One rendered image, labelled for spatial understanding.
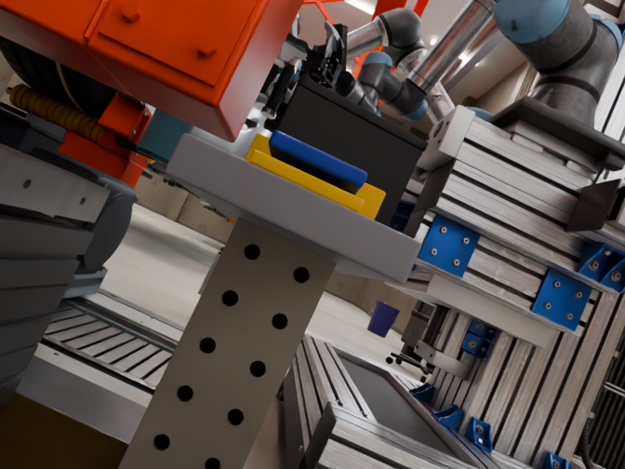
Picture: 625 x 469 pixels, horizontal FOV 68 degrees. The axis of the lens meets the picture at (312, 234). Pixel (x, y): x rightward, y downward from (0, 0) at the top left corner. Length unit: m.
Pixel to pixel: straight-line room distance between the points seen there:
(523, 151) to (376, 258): 0.63
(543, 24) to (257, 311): 0.70
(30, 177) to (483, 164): 0.68
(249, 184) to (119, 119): 0.86
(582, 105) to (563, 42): 0.12
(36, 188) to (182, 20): 0.24
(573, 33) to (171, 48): 0.68
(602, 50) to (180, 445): 0.92
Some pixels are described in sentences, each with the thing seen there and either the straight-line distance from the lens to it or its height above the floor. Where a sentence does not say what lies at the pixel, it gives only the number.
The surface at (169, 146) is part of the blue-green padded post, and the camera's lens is 1.03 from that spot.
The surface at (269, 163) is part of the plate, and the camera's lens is 0.31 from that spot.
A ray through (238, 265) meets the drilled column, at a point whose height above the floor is 0.38.
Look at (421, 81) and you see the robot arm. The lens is 1.34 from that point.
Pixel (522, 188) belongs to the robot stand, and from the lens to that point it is 0.89.
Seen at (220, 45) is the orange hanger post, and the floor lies 0.58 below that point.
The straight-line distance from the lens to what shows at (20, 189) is 0.46.
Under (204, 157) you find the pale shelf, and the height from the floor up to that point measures 0.44.
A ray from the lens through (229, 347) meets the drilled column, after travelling 0.44.
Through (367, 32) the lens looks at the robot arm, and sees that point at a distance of 1.58.
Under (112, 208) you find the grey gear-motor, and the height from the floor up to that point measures 0.36.
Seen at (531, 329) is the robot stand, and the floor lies 0.48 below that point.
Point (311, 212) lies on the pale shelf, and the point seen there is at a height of 0.44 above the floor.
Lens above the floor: 0.40
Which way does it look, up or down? 4 degrees up
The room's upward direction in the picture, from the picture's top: 25 degrees clockwise
